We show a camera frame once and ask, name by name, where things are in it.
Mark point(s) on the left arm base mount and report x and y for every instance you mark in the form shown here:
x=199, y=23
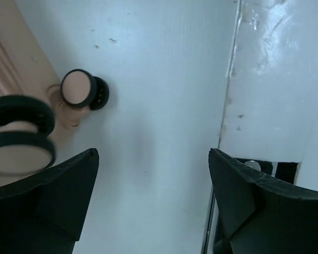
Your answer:
x=214, y=229

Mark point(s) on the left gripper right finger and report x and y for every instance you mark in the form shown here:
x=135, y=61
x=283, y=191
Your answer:
x=259, y=213

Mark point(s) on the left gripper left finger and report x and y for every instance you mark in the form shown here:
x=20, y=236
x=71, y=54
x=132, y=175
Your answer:
x=45, y=212

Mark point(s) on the pink hard-shell suitcase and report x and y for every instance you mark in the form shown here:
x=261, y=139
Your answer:
x=38, y=110

